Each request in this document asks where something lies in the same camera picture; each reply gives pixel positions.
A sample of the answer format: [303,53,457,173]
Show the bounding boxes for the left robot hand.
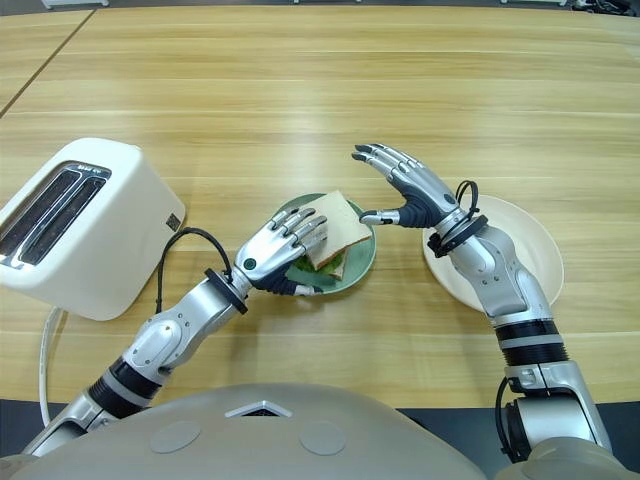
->
[233,208,329,297]

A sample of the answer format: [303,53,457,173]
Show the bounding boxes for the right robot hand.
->
[352,143,460,229]

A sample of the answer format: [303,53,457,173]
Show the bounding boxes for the bread slice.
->
[304,189,373,270]
[324,249,349,282]

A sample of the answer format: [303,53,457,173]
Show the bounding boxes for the green lettuce leaf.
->
[293,249,346,275]

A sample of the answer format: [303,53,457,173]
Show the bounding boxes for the green plate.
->
[273,193,377,297]

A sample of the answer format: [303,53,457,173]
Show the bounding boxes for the cream plate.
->
[422,194,565,310]

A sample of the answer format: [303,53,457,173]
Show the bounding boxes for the robot body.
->
[0,382,506,480]

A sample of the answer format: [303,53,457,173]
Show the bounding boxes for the cream toaster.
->
[0,138,187,322]

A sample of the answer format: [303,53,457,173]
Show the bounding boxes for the black cable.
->
[154,227,235,315]
[427,180,489,259]

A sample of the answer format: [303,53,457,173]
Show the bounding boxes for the white cord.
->
[38,305,66,427]

